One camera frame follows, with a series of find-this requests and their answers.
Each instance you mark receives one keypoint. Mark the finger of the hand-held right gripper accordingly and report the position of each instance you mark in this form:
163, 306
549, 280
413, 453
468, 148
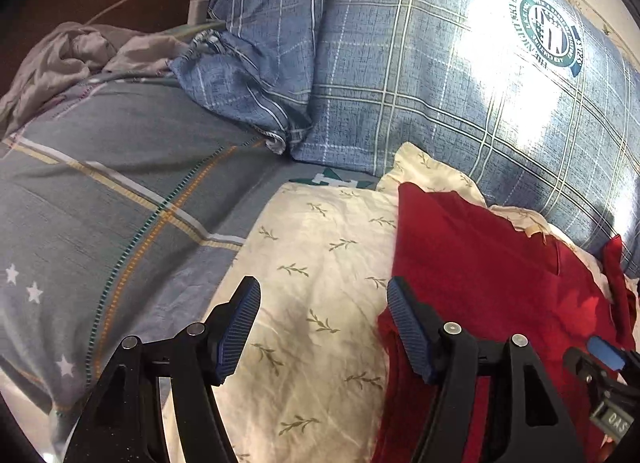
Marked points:
606, 351

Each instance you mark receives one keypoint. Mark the cream leaf-print pillow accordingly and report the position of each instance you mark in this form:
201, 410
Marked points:
310, 253

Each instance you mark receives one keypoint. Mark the red garment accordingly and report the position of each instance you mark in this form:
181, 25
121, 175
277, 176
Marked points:
475, 263

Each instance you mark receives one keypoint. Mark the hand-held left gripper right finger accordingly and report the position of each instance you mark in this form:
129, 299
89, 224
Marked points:
407, 328

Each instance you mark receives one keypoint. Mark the white charger plug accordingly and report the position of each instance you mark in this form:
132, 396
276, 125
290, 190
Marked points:
197, 11

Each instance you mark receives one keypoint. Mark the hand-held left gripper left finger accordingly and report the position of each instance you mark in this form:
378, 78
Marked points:
240, 328

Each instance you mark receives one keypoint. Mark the grey-blue striped bedsheet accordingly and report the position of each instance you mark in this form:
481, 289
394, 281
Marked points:
100, 183

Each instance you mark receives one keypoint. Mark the blue plaid pillow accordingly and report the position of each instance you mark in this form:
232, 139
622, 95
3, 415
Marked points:
400, 68

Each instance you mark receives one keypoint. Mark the grey crumpled cloth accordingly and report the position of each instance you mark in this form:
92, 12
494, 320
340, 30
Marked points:
60, 58

